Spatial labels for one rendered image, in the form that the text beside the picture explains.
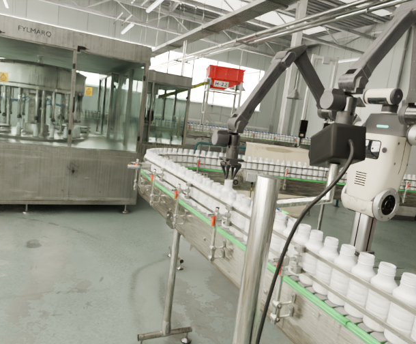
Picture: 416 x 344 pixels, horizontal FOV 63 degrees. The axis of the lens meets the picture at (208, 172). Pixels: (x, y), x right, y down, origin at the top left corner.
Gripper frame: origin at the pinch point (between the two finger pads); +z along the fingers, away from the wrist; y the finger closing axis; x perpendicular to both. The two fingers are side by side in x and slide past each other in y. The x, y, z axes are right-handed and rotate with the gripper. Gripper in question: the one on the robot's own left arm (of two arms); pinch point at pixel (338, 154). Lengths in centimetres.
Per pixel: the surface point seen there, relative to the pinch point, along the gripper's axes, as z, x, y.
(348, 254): 25.5, -24.4, -16.0
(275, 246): 34.3, 4.6, -17.2
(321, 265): 31.7, -17.6, -17.7
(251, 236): 11, -48, -65
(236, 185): 49, 190, 79
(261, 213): 7, -49, -65
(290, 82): -188, 896, 676
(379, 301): 32, -37, -17
